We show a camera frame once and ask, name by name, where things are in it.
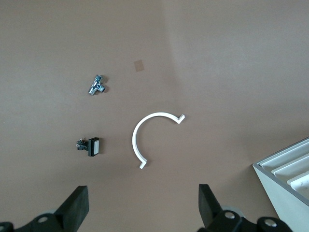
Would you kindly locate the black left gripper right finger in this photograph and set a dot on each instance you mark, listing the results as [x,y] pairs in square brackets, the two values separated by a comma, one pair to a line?
[212,215]

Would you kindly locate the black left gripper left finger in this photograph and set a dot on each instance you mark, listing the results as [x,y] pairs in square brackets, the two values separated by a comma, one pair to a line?
[70,212]

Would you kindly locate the small metal tee fitting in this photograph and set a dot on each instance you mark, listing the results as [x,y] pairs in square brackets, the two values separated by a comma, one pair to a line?
[97,85]

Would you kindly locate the brown tape patch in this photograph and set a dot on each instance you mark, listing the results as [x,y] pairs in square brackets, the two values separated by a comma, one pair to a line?
[139,66]

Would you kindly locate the black switch with white face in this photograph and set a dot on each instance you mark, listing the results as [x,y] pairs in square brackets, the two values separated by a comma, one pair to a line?
[93,147]

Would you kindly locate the white curved plastic bracket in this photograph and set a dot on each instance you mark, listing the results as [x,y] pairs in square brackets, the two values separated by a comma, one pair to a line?
[134,140]

